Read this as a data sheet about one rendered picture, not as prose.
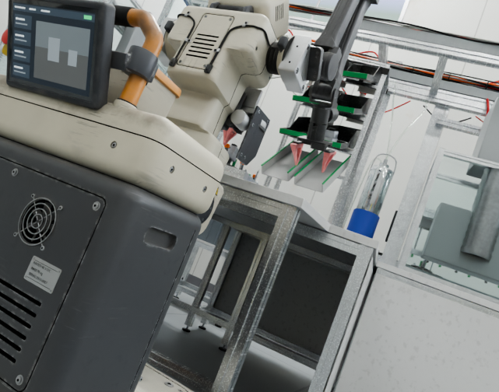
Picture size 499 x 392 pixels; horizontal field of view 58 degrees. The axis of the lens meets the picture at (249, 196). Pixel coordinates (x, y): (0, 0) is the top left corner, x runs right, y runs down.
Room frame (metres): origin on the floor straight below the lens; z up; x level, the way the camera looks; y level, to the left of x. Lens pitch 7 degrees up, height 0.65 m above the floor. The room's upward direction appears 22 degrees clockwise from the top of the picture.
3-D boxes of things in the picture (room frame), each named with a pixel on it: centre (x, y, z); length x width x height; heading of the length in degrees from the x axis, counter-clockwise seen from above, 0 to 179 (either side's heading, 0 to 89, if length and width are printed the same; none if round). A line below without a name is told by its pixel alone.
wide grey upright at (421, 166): (2.79, -0.96, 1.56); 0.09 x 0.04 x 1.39; 71
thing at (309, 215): (1.78, 0.10, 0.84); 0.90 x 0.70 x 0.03; 63
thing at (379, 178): (2.58, -0.68, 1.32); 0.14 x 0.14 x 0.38
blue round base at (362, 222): (2.58, -0.68, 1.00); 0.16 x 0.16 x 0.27
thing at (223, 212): (2.44, 0.00, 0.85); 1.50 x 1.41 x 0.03; 71
